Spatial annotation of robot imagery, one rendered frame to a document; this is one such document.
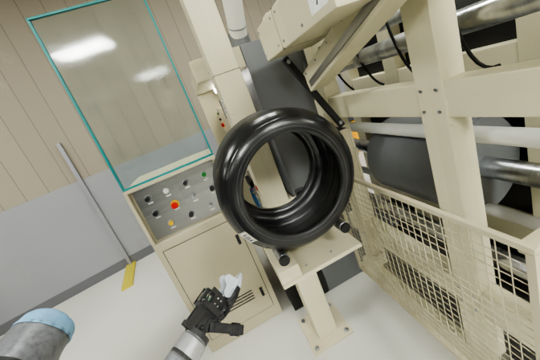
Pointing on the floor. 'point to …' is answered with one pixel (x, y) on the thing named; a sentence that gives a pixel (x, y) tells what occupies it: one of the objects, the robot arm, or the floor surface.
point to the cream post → (237, 104)
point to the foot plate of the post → (327, 334)
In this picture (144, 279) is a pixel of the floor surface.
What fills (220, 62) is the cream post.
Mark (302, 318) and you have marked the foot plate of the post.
